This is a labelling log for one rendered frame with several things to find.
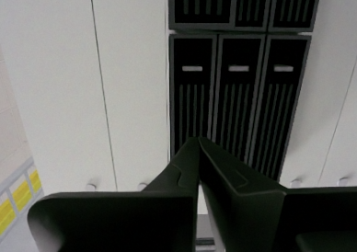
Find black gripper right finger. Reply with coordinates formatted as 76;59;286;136
198;137;357;252

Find white rack cabinet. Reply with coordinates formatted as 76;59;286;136
0;0;357;196

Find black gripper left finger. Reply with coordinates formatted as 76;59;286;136
27;137;201;252

